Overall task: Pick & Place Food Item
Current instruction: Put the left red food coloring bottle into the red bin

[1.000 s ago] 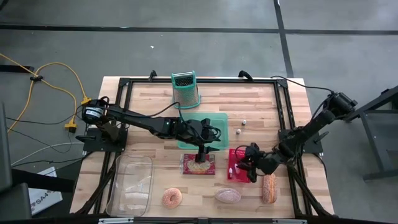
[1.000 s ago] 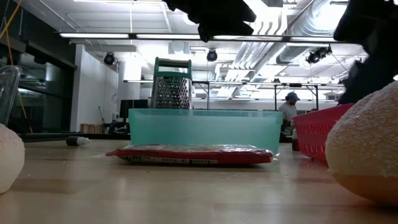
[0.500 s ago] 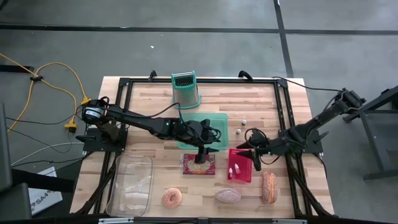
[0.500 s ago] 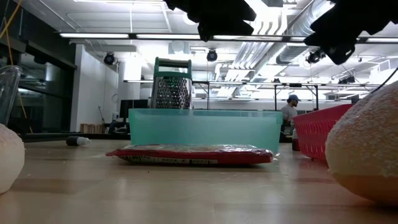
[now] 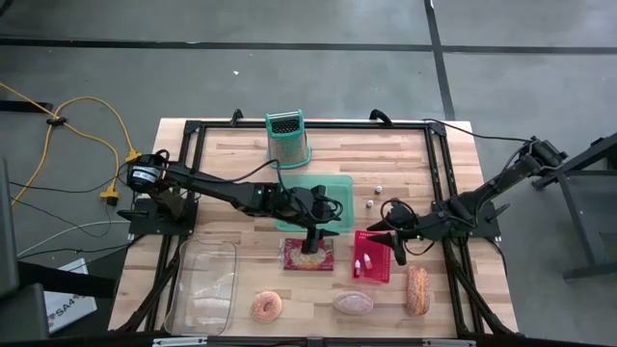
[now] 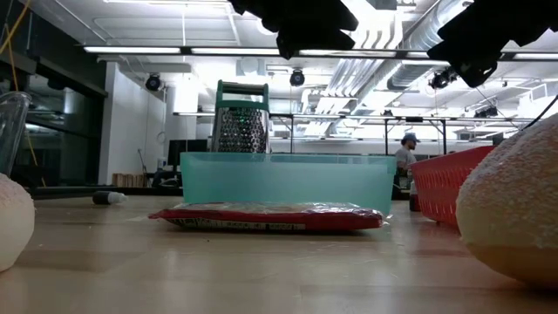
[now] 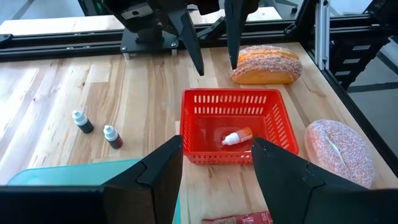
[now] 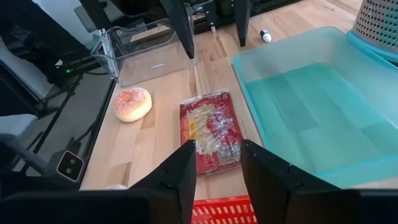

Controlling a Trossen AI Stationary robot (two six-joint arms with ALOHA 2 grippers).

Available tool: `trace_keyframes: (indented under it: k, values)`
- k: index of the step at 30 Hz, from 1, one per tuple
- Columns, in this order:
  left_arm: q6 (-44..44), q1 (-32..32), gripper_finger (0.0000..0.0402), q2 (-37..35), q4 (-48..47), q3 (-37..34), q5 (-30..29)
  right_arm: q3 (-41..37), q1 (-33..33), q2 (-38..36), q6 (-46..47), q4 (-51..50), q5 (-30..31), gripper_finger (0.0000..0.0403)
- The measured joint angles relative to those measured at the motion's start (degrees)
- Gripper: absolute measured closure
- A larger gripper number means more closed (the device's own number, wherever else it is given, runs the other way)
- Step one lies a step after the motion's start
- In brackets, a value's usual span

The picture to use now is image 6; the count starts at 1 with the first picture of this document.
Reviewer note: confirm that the small white dropper bottle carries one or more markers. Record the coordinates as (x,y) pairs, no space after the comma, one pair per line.
(109,197)

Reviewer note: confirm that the pink sugared donut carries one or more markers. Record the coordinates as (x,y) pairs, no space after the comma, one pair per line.
(13,222)

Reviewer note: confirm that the black aluminium table frame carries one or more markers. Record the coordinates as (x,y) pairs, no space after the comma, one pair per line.
(109,191)

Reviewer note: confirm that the clear plastic container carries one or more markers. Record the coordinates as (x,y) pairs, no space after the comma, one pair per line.
(11,126)

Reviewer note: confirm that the black computer monitor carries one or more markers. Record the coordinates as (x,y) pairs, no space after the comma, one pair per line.
(187,148)

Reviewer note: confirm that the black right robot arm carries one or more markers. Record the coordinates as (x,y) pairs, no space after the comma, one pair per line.
(523,19)

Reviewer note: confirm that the teal steel box grater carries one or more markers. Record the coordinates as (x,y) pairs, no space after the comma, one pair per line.
(241,131)

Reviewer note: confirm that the person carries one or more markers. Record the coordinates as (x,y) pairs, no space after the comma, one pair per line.
(405,159)

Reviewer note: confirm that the wooden crate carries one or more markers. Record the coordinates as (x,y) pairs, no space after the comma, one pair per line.
(128,179)

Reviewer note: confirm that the black ceiling camera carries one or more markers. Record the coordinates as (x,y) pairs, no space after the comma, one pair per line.
(442,79)
(152,82)
(297,77)

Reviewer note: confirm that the linear ceiling light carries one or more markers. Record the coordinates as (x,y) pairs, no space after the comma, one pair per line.
(131,49)

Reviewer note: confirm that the teal translucent plastic bin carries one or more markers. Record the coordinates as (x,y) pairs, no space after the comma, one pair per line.
(287,179)

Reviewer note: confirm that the purple sugared oval bun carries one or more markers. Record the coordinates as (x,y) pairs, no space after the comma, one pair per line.
(514,200)

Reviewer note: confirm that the red popcorn packet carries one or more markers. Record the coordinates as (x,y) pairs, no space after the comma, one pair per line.
(270,218)

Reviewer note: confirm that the red plastic mesh basket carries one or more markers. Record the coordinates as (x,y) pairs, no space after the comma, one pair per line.
(440,187)

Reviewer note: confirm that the silver ventilation duct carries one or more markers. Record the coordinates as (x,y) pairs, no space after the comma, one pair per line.
(418,43)

